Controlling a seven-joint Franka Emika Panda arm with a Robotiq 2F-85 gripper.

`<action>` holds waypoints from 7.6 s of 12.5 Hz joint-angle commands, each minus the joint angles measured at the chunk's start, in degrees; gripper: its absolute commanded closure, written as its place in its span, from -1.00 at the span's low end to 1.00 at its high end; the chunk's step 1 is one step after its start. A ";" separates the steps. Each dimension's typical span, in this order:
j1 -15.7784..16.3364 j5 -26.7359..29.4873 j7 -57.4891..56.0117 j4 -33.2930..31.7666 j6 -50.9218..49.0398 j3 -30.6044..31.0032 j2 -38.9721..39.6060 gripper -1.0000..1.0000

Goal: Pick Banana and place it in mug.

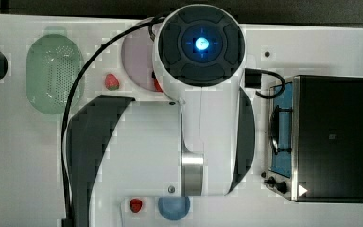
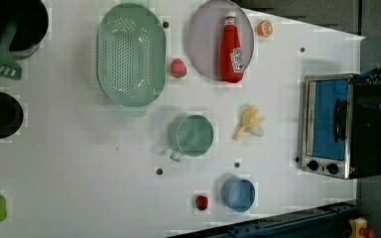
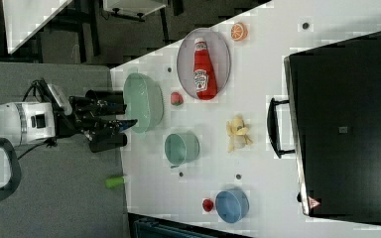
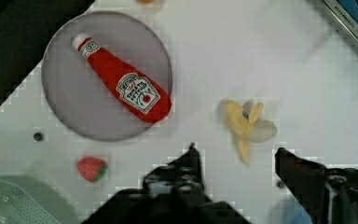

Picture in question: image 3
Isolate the grey round plate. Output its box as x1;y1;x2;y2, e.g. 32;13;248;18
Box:
177;28;231;99

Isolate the peeled toy banana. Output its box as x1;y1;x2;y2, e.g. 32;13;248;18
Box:
226;115;253;153

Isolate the toy strawberry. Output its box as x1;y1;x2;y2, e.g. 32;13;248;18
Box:
171;91;184;106

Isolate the green mug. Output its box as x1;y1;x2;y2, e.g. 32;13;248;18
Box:
165;132;200;168

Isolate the red round toy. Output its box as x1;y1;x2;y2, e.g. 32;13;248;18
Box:
202;198;213;212

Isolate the black toaster oven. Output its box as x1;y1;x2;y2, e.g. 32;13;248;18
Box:
283;31;381;225

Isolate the orange slice toy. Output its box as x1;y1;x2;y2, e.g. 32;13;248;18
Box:
230;22;248;41

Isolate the green marker cylinder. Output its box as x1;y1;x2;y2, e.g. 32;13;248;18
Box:
105;177;126;188

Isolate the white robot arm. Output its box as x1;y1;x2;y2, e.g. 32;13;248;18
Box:
0;79;137;150

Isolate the blue bowl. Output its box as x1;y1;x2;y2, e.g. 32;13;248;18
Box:
215;187;249;223

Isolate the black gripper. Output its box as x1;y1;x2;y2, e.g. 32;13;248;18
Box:
47;84;138;142

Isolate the green colander basket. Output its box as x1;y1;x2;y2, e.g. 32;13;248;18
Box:
123;72;164;134

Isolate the red ketchup bottle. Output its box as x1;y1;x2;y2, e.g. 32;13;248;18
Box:
193;38;217;100

